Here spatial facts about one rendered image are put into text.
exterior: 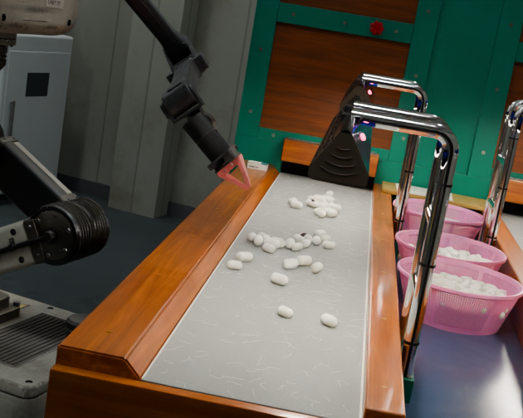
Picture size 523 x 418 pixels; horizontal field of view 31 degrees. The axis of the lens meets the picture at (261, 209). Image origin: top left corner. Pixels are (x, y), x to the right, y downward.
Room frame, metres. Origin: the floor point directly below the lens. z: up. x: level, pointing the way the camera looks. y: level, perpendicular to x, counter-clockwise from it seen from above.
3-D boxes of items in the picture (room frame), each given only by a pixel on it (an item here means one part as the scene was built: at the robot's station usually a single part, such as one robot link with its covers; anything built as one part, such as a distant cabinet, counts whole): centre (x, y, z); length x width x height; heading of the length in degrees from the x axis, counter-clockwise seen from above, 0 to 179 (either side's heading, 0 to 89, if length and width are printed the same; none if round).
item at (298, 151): (2.95, -0.19, 0.83); 0.30 x 0.06 x 0.07; 85
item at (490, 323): (1.94, -0.44, 0.72); 0.27 x 0.27 x 0.10
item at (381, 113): (1.53, -0.20, 0.90); 0.20 x 0.19 x 0.45; 175
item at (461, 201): (2.87, -0.52, 0.77); 0.33 x 0.15 x 0.01; 85
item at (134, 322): (2.10, 0.10, 0.67); 1.81 x 0.12 x 0.19; 175
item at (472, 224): (2.65, -0.50, 0.72); 0.27 x 0.27 x 0.10
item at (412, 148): (2.50, -0.29, 0.90); 0.20 x 0.19 x 0.45; 175
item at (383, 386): (2.07, -0.28, 0.71); 1.81 x 0.06 x 0.11; 175
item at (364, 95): (2.51, -0.21, 1.08); 0.62 x 0.08 x 0.07; 175
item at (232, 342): (2.08, -0.11, 0.73); 1.81 x 0.30 x 0.02; 175
